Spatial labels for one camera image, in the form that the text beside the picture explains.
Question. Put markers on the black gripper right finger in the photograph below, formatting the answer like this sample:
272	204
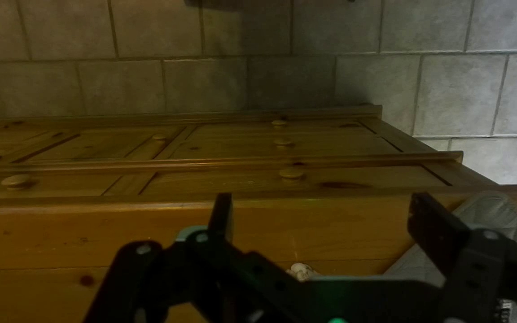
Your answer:
480	270

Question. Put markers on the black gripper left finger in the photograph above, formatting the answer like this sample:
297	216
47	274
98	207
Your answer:
152	281

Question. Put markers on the wooden pine dresser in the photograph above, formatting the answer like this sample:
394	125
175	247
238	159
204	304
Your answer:
152	240

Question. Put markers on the grey quilted mat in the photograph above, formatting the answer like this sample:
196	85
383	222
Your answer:
498	213

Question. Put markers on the round wooden drawer knob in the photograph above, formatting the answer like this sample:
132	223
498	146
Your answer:
279	125
19	182
161	137
292	173

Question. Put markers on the clear bag of white pieces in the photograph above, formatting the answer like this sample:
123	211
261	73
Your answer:
301	270

